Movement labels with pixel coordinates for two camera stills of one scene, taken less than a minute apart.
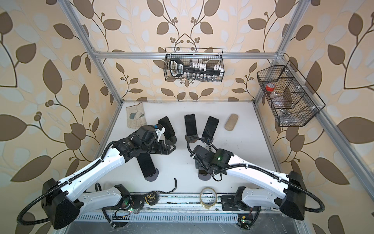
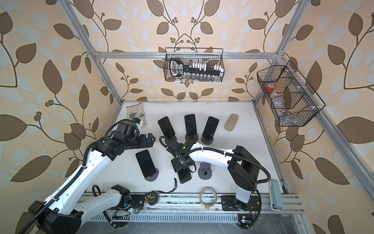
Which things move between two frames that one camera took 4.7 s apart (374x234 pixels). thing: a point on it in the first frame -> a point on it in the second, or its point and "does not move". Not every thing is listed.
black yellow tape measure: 152,198 does not move
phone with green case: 146,164 does not move
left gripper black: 161,150 -> 143,144
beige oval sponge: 231,122 does not move
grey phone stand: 153,177 does not move
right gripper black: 197,165 -> 176,166
